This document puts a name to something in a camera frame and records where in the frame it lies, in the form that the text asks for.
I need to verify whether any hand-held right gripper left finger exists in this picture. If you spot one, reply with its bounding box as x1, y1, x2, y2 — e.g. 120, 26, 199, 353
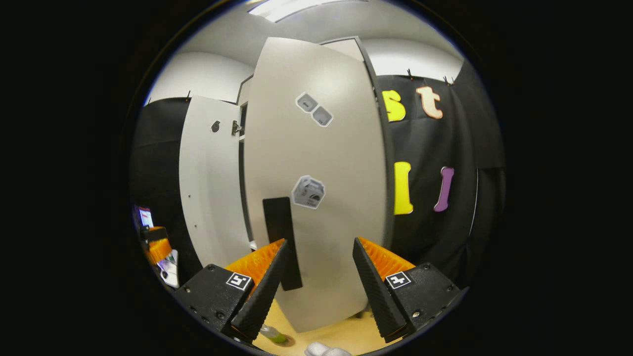
174, 238, 290, 343

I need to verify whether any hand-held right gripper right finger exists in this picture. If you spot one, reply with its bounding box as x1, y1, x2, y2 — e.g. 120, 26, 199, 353
352, 236, 469, 343

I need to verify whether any green label bottle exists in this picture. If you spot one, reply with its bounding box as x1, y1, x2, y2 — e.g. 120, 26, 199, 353
259, 324, 289, 345

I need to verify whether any white cabinet door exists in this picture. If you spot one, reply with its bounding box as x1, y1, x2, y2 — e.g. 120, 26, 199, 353
244, 37, 392, 333
179, 95, 254, 268

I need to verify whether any white and grey cabinet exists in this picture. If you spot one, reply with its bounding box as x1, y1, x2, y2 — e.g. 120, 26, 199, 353
236, 36, 397, 253

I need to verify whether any white plastic object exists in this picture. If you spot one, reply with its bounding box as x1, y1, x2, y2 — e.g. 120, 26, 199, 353
157, 249, 180, 289

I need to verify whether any small lit screen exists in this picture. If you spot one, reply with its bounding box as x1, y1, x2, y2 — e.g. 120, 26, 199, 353
136, 205, 155, 229

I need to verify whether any black backdrop cloth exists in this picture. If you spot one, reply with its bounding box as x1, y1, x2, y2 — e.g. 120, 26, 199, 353
130, 62, 507, 292

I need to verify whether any ceiling light panel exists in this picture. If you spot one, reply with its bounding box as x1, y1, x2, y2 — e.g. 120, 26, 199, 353
246, 0, 369, 23

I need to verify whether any black door handle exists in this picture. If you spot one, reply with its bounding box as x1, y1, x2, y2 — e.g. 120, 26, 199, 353
263, 197, 303, 291

